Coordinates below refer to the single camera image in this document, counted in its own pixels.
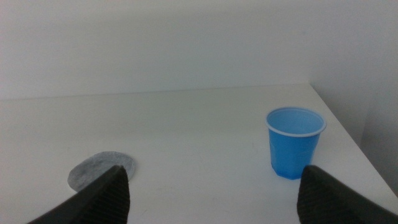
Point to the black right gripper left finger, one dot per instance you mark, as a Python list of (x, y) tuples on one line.
[(102, 199)]

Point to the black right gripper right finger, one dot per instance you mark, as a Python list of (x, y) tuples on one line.
[(326, 199)]

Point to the round grey cup mat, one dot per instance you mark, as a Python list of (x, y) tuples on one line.
[(93, 166)]

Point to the blue plastic cup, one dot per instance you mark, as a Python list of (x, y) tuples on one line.
[(290, 149)]

